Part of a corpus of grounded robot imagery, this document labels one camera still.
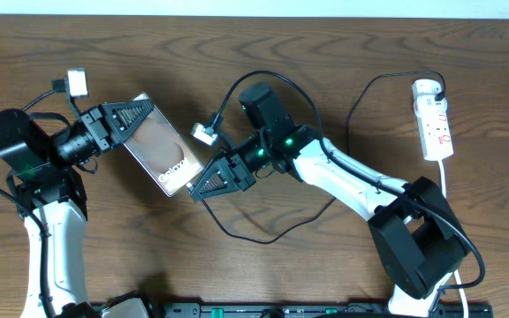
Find white power strip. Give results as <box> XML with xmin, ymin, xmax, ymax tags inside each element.
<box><xmin>414</xmin><ymin>95</ymin><xmax>453</xmax><ymax>161</ymax></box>

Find smartphone with bronze back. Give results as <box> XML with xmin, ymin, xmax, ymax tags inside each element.
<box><xmin>124</xmin><ymin>93</ymin><xmax>204</xmax><ymax>197</ymax></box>

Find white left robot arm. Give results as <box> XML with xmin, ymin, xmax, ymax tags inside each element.
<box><xmin>0</xmin><ymin>99</ymin><xmax>155</xmax><ymax>317</ymax></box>

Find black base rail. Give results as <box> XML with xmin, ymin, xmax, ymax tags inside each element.
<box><xmin>90</xmin><ymin>289</ymin><xmax>494</xmax><ymax>318</ymax></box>

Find white USB charger adapter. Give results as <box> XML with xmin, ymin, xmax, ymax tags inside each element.
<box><xmin>412</xmin><ymin>79</ymin><xmax>444</xmax><ymax>101</ymax></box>

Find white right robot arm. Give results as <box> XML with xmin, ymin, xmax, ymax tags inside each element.
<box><xmin>189</xmin><ymin>83</ymin><xmax>471</xmax><ymax>317</ymax></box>

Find black charging cable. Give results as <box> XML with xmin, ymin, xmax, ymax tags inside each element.
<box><xmin>186</xmin><ymin>70</ymin><xmax>447</xmax><ymax>246</ymax></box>

